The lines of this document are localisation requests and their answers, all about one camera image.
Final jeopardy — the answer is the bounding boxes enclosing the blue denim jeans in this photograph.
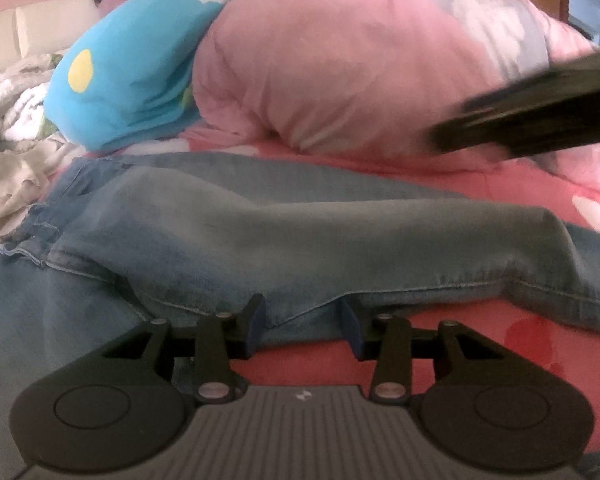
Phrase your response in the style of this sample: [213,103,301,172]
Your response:
[0,153,600,479]

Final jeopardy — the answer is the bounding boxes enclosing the pink floral duvet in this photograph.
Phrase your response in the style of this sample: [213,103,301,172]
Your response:
[187,0,597,172]

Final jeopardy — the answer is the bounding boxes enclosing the beige garment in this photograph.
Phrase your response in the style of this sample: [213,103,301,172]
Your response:
[0,146,48,233]

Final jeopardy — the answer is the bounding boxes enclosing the white grey patterned blanket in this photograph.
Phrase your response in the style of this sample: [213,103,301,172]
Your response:
[0,52,84,167]

